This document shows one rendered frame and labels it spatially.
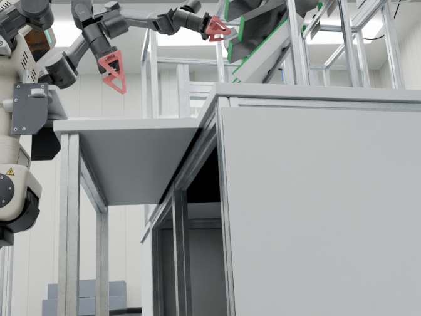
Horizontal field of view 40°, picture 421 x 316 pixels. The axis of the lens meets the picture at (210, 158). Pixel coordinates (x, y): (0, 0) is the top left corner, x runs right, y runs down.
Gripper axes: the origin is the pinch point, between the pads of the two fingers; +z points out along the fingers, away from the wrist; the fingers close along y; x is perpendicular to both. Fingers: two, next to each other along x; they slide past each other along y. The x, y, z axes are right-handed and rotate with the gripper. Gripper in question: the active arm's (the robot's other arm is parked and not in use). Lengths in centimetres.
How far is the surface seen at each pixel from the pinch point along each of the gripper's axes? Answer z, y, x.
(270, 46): 18.4, -22.5, 7.6
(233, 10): -1.7, 0.0, -8.7
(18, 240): -376, 748, 187
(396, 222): 65, -46, 46
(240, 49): 6.4, -2.1, 4.4
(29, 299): -312, 743, 264
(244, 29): 8.2, -17.8, 3.3
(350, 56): 40.9, -19.3, 1.1
